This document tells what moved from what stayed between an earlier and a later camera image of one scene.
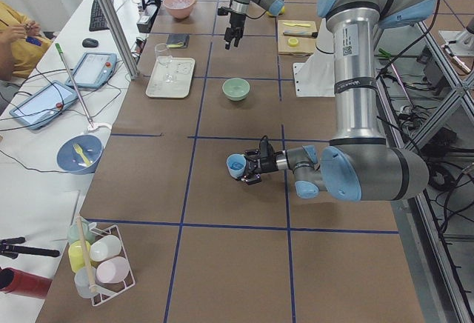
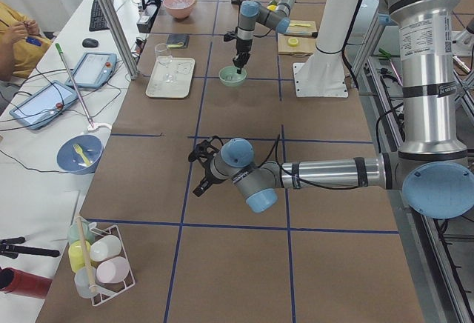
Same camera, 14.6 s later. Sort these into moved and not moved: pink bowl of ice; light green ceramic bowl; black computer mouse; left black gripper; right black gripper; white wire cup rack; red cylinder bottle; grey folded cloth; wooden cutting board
Moved: right black gripper; left black gripper; light green ceramic bowl
Not moved: white wire cup rack; pink bowl of ice; red cylinder bottle; grey folded cloth; wooden cutting board; black computer mouse
